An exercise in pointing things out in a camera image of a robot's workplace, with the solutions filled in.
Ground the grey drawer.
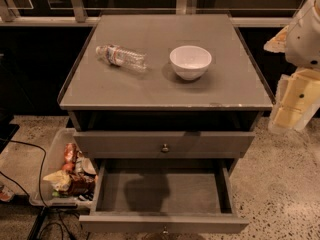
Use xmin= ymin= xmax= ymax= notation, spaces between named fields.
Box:
xmin=80 ymin=159 xmax=249 ymax=234
xmin=74 ymin=131 xmax=254 ymax=159

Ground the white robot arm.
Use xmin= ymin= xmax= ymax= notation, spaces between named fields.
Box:
xmin=264 ymin=0 xmax=320 ymax=134

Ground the grey wooden drawer cabinet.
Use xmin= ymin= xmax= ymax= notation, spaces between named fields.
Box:
xmin=56 ymin=13 xmax=277 ymax=162

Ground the grey top drawer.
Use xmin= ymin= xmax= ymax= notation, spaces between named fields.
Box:
xmin=74 ymin=131 xmax=254 ymax=159

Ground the white ceramic bowl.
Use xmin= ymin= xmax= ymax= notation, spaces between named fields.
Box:
xmin=169 ymin=45 xmax=212 ymax=81

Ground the metal window railing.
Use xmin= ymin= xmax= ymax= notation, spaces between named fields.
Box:
xmin=0 ymin=0 xmax=307 ymax=27

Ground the clear plastic water bottle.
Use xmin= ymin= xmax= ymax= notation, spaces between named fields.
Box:
xmin=95 ymin=44 xmax=147 ymax=72

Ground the red snack can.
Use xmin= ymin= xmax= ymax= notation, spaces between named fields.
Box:
xmin=64 ymin=143 xmax=77 ymax=163

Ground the brown snack bag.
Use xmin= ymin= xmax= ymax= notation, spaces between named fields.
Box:
xmin=67 ymin=174 xmax=95 ymax=195

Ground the red apple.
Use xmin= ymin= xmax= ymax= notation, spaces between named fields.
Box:
xmin=62 ymin=163 xmax=75 ymax=172

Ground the clear plastic storage bin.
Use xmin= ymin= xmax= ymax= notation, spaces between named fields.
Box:
xmin=30 ymin=128 xmax=97 ymax=207

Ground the yellow snack bag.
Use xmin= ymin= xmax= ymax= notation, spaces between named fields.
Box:
xmin=43 ymin=170 xmax=71 ymax=192

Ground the black floor cable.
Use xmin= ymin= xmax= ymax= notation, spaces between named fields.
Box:
xmin=0 ymin=137 xmax=81 ymax=240

